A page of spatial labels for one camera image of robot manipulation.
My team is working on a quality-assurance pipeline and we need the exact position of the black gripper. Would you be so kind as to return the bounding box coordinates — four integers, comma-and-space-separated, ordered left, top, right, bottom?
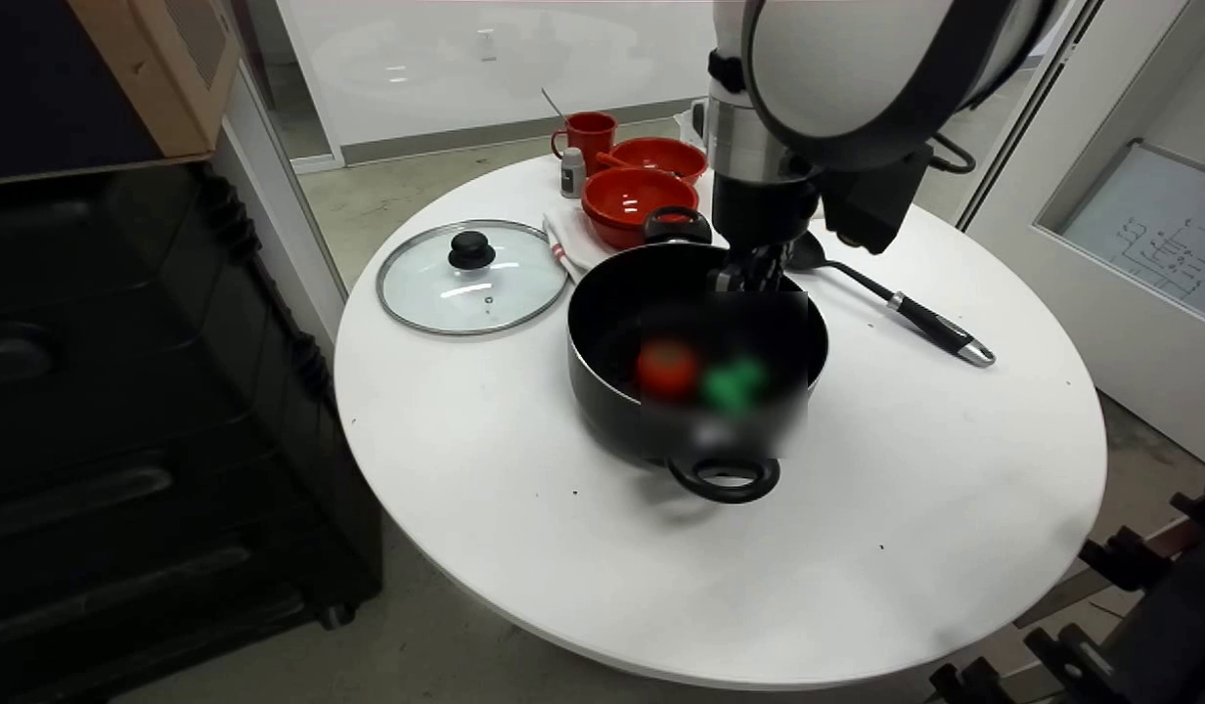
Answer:
710, 138, 932, 367

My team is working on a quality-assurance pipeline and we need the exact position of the black cabinet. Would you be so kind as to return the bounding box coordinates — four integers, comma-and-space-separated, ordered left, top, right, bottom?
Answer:
0, 0, 389, 704

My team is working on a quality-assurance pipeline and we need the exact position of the black serving spoon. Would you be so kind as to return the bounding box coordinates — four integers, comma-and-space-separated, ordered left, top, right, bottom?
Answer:
788, 234, 994, 367

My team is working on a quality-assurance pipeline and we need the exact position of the red bowl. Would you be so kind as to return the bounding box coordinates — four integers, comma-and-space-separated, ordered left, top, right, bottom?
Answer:
596, 138, 710, 185
582, 168, 695, 249

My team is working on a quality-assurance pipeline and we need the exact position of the red bowl near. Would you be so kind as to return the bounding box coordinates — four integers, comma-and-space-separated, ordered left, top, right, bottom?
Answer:
582, 168, 695, 249

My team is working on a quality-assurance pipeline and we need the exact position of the white round table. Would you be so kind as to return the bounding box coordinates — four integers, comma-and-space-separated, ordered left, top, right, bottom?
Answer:
332, 212, 1108, 693

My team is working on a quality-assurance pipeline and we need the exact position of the green toy vegetable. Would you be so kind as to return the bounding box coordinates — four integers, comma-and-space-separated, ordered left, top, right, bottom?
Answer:
705, 360, 763, 416

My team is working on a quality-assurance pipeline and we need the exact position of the red mug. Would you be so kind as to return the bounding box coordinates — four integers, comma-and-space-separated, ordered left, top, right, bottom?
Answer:
551, 114, 617, 165

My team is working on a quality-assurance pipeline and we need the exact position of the black cooking pot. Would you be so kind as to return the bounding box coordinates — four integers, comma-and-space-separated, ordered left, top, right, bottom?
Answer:
569, 234, 831, 506

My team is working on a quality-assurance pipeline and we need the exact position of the glass pot lid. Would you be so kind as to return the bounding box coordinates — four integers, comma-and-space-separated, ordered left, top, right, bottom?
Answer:
376, 217, 569, 335

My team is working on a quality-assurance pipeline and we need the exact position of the red toy tomato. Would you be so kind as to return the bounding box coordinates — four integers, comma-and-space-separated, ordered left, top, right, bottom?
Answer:
635, 345, 695, 399

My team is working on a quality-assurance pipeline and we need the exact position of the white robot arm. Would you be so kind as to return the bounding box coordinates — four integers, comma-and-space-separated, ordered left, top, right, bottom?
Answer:
705, 0, 1058, 352

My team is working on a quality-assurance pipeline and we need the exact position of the red bowl far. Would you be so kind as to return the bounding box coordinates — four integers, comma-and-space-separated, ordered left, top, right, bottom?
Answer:
596, 138, 710, 185

